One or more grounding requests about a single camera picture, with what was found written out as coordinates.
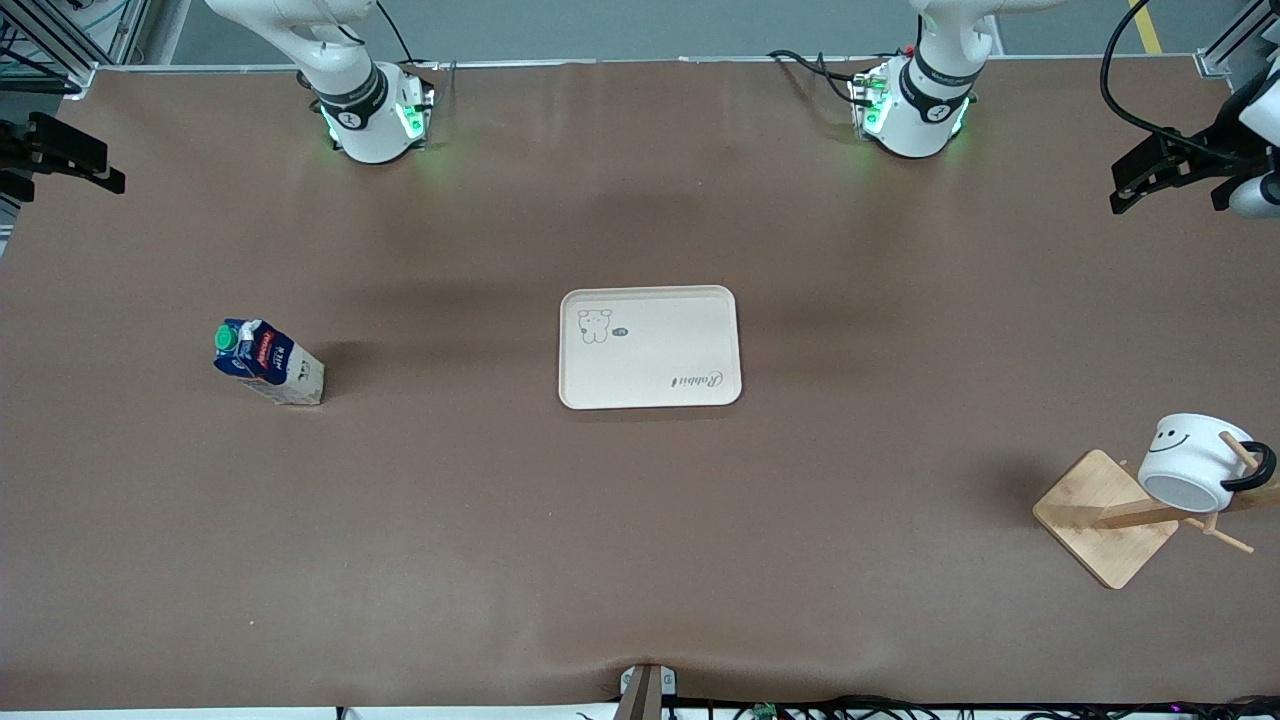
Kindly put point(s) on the metal camera pole bracket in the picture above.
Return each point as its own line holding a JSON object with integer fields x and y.
{"x": 645, "y": 695}

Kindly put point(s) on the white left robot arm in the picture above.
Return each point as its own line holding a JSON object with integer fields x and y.
{"x": 915, "y": 125}

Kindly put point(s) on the cream tray with rabbit print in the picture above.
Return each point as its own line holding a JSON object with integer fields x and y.
{"x": 650, "y": 350}

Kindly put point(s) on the brown table cover sheet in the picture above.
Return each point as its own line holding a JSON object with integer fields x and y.
{"x": 500, "y": 550}

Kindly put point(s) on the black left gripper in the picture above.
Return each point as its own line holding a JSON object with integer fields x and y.
{"x": 1203, "y": 155}

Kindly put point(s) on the wooden mug rack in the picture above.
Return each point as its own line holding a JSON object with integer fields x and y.
{"x": 1100, "y": 520}

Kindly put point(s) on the blue milk carton green cap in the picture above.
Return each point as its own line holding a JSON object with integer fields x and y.
{"x": 270, "y": 365}

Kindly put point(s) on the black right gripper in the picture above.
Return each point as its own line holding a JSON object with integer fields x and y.
{"x": 17, "y": 150}

